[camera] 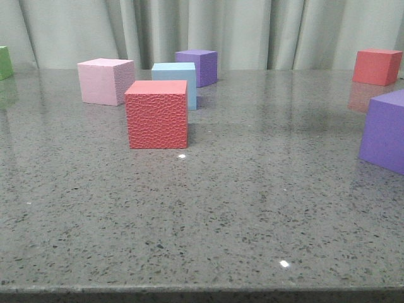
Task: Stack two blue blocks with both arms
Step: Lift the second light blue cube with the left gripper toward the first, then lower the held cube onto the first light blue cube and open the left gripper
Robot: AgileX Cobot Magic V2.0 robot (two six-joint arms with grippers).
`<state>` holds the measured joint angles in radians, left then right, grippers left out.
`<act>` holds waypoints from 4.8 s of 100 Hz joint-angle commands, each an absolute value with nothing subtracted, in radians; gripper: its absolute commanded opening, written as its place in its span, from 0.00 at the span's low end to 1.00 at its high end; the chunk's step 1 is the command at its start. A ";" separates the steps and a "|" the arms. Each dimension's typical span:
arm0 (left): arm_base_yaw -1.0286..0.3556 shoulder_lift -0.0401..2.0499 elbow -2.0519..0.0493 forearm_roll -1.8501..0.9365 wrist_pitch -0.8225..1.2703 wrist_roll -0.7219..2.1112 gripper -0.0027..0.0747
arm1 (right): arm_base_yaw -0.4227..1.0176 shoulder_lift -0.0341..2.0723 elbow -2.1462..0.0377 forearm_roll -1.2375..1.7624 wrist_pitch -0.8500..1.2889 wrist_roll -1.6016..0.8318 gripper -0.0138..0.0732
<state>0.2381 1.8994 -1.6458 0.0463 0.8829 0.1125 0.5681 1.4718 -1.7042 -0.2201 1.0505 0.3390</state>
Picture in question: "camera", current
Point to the pink foam cube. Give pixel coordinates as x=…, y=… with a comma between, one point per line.
x=104, y=81

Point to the light blue foam cube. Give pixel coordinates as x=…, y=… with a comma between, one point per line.
x=178, y=71

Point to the large purple foam cube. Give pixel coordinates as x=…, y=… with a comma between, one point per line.
x=382, y=139

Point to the textured red foam cube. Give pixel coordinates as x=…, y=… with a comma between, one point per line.
x=156, y=112

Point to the green foam cube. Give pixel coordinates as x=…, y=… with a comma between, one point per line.
x=6, y=69

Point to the smooth red foam cube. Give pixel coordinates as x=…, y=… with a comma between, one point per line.
x=377, y=66

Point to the purple foam cube back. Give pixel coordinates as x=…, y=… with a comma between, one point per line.
x=206, y=63

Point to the grey-green curtain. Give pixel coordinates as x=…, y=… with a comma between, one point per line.
x=246, y=34

